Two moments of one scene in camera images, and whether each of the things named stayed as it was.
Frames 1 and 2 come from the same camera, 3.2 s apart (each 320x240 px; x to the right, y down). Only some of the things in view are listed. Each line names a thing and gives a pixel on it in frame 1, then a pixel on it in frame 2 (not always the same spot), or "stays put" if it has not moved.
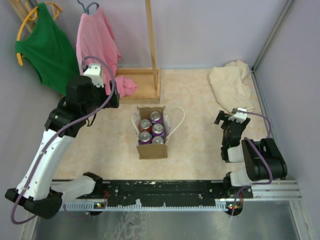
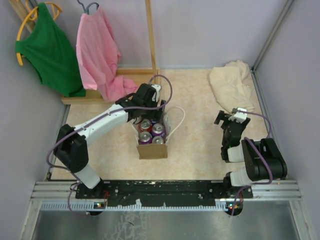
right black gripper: (221, 116) stays put
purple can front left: (145, 138) stays put
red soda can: (145, 125) stays put
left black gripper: (103, 91) -> (156, 115)
